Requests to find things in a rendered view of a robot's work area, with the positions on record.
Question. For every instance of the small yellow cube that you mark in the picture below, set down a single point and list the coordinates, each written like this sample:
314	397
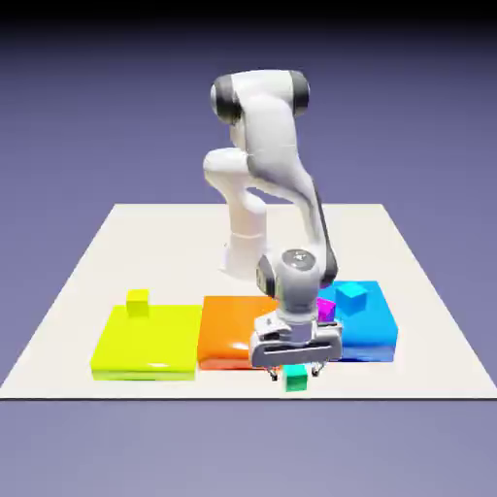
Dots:
138	303

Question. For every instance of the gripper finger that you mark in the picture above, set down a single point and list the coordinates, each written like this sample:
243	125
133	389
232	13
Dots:
273	374
316	369

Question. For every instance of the large orange box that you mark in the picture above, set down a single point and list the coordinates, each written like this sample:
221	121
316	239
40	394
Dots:
225	330

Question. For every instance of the large blue box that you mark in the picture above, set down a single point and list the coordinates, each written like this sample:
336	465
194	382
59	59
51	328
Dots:
369	330

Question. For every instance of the large yellow box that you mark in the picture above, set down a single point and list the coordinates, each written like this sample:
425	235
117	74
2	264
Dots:
147	341

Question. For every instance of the small magenta cube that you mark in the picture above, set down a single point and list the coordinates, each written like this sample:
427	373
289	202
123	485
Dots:
326	309

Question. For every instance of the small blue cube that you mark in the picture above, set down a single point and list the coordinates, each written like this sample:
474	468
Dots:
351	299

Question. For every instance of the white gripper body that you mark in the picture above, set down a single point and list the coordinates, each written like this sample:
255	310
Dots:
264	355

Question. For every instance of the small green cube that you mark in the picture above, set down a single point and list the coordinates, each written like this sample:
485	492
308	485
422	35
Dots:
297	379

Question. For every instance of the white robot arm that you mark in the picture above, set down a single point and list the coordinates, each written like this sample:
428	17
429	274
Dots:
271	128

